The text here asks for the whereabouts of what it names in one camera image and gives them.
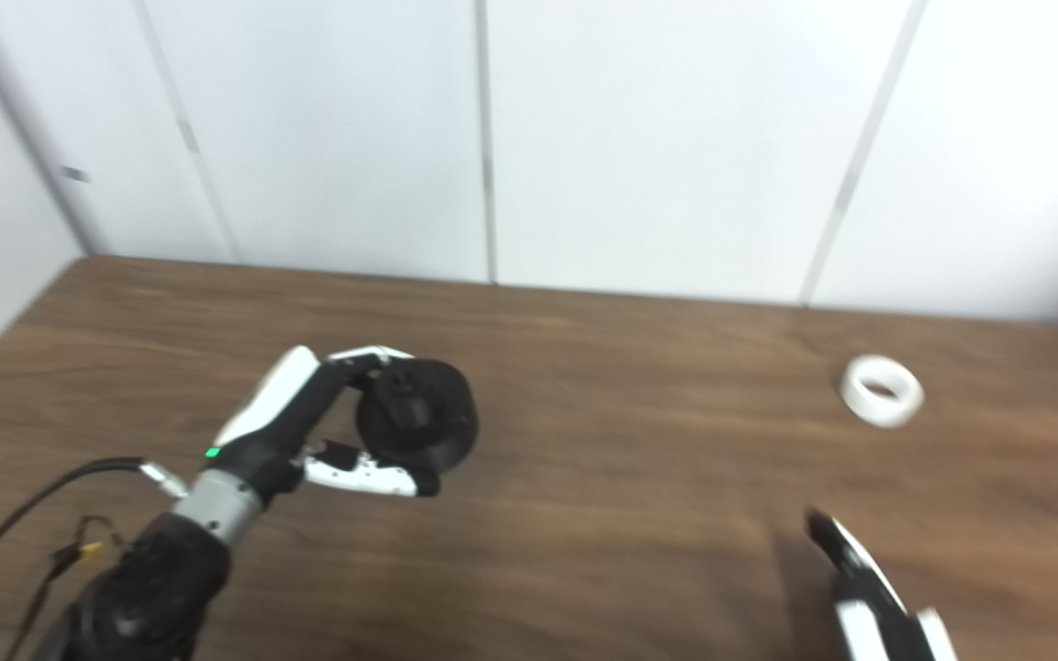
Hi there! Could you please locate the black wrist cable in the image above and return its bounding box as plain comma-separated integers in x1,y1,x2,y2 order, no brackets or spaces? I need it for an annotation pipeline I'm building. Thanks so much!
0,456,192,644

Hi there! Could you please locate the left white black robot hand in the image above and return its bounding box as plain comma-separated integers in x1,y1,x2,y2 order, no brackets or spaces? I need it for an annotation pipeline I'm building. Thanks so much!
214,345,443,502

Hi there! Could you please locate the thin black wrist wire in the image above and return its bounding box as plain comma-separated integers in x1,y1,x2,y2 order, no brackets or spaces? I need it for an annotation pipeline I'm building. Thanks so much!
10,516,121,657

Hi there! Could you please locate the white plastic ring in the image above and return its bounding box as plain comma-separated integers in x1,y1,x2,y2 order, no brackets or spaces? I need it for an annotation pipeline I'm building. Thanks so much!
839,355,926,430

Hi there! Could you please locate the grey partition corner post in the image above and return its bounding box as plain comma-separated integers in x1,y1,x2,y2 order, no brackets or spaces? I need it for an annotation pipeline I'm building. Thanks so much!
0,0,91,260

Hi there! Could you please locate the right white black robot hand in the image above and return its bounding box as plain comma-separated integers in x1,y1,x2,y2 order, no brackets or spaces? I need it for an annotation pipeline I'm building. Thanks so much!
805,510,958,661

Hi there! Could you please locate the round black plastic part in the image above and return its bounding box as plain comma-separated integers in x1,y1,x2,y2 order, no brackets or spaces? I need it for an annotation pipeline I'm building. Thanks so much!
355,358,479,476

